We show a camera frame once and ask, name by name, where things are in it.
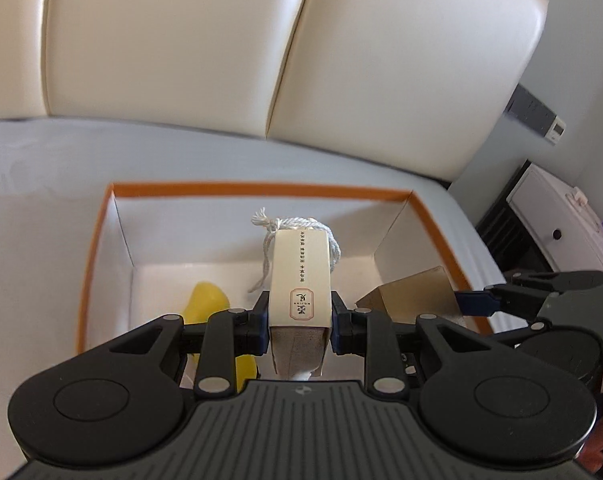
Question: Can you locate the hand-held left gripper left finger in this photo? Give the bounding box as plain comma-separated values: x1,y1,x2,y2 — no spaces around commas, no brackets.
108,290,273,396

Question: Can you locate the cream padded headboard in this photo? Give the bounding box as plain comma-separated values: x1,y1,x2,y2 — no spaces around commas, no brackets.
0,0,550,184

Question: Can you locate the grey wall switch panel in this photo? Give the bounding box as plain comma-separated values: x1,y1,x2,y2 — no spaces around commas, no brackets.
503,84,558,136

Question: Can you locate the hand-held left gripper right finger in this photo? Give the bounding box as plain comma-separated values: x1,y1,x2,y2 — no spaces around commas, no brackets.
329,290,488,396

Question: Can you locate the cream box with white rope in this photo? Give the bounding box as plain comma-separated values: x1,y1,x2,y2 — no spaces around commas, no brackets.
248,207,343,379

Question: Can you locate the yellow plastic toy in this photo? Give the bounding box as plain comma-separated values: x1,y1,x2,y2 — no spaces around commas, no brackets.
182,282,262,394

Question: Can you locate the white nightstand with dark knob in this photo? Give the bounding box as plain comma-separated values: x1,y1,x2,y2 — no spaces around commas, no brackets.
476,159,603,277

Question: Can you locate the orange cardboard box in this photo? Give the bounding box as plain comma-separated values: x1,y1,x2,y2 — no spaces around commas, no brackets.
75,180,495,357

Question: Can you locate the small gold cardboard box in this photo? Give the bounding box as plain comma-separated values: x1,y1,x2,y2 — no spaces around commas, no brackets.
355,265,465,329

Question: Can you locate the white wall thermostat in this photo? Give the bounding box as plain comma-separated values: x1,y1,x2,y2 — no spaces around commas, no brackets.
546,116,567,146

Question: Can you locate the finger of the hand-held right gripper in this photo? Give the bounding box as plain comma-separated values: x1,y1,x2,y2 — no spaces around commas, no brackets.
455,284,550,322
504,269,603,294

